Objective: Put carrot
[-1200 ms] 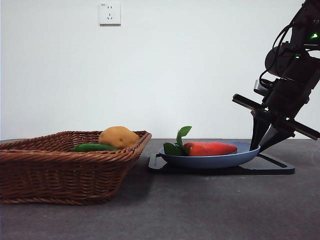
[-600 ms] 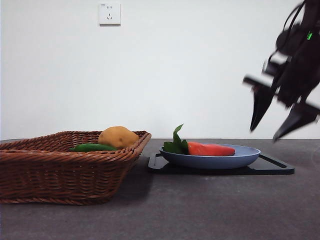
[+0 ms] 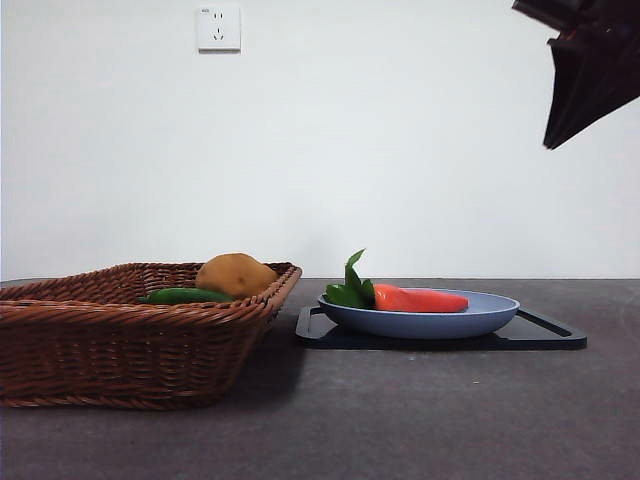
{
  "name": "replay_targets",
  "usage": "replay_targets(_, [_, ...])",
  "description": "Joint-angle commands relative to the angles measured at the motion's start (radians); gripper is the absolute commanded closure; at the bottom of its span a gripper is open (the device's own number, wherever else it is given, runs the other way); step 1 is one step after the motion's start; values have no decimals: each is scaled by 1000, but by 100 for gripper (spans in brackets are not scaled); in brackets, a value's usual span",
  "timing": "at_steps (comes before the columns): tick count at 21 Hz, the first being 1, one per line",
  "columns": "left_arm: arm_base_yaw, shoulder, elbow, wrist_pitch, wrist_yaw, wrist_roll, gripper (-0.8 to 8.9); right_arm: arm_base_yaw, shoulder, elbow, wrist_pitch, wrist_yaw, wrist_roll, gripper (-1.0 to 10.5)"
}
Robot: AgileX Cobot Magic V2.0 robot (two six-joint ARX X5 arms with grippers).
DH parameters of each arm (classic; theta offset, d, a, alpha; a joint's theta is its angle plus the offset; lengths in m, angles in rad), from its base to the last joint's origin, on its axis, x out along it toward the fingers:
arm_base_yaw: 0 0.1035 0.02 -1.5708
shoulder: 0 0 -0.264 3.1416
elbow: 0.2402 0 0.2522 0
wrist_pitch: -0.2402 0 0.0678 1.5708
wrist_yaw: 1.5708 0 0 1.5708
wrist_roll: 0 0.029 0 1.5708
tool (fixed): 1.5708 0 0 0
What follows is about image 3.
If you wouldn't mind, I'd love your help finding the white wall socket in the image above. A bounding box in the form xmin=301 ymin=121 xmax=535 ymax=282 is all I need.
xmin=197 ymin=5 xmax=242 ymax=54

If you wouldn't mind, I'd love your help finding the blue round plate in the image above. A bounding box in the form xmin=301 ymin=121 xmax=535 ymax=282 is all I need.
xmin=317 ymin=288 xmax=521 ymax=341

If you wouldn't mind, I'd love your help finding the brown wicker basket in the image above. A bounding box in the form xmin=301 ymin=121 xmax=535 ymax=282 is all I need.
xmin=0 ymin=261 xmax=304 ymax=411

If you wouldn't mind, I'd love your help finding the orange carrot with green leaves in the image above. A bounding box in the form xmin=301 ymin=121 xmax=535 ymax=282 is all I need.
xmin=324 ymin=248 xmax=471 ymax=314

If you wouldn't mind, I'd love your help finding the yellow-brown potato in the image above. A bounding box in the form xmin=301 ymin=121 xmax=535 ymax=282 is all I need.
xmin=194 ymin=252 xmax=280 ymax=300

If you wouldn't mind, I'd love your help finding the black flat tray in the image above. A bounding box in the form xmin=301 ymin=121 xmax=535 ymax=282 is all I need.
xmin=294 ymin=305 xmax=589 ymax=351

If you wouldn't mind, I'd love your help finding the green chili pepper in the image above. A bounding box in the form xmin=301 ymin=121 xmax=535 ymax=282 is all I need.
xmin=139 ymin=287 xmax=236 ymax=306

